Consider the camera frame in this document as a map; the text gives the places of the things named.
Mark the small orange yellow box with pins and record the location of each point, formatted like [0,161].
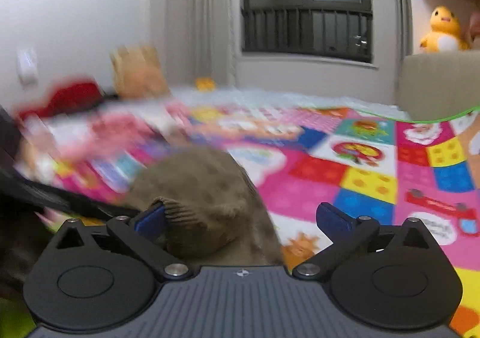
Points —
[205,84]

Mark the beige padded headboard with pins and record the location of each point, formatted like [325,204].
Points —
[438,85]

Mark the dark window with railing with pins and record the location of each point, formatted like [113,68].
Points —
[325,28]

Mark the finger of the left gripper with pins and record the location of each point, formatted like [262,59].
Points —
[81,205]

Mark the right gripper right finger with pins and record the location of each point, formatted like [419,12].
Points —
[348,235]

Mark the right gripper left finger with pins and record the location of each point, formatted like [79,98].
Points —
[138,236]

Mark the brown corduroy polka-dot dress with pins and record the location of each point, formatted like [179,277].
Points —
[214,213]

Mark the brown paper bag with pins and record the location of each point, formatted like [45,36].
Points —
[138,73]

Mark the grey curtain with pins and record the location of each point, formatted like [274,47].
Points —
[196,39]

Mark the yellow duck plush toy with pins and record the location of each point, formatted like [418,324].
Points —
[445,34]

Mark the red garment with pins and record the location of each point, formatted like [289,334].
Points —
[74,95]

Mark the colourful cartoon play mat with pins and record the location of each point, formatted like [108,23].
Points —
[297,157]

